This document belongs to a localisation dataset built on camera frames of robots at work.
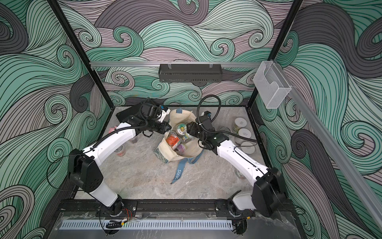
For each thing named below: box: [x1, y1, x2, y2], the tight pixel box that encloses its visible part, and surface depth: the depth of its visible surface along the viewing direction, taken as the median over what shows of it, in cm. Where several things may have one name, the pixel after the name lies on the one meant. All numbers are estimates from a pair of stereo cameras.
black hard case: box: [115, 102, 143, 123], surface depth 112 cm
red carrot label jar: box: [165, 130, 181, 150], surface depth 85 cm
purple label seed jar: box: [176, 143, 187, 154], surface depth 91 cm
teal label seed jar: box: [176, 122, 188, 137], surface depth 94 cm
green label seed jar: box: [232, 117, 248, 134], surface depth 100 cm
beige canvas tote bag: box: [154, 108, 204, 185], surface depth 87 cm
